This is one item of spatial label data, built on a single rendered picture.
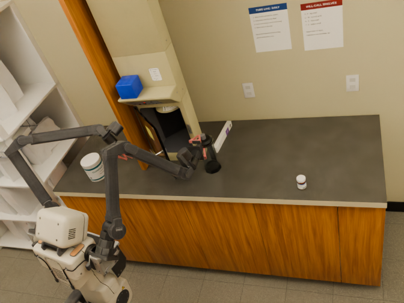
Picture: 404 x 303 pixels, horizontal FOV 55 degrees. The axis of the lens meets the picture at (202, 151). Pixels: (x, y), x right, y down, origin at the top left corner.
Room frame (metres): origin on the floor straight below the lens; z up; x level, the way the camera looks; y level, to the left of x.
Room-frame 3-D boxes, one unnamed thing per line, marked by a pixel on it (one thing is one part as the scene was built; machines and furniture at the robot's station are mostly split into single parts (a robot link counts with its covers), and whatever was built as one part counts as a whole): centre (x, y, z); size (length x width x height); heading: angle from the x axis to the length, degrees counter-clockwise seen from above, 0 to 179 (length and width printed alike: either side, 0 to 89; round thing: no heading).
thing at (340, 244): (1.94, -0.03, 0.45); 2.05 x 0.67 x 0.90; 62
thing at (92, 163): (2.09, 0.71, 1.01); 0.13 x 0.13 x 0.15
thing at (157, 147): (1.87, 0.25, 1.19); 0.30 x 0.01 x 0.40; 18
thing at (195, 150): (1.64, 0.04, 1.20); 0.07 x 0.07 x 0.10; 62
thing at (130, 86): (1.95, 0.26, 1.55); 0.10 x 0.10 x 0.09; 62
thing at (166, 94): (1.91, 0.18, 1.46); 0.32 x 0.11 x 0.10; 62
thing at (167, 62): (2.07, 0.10, 1.32); 0.32 x 0.25 x 0.77; 62
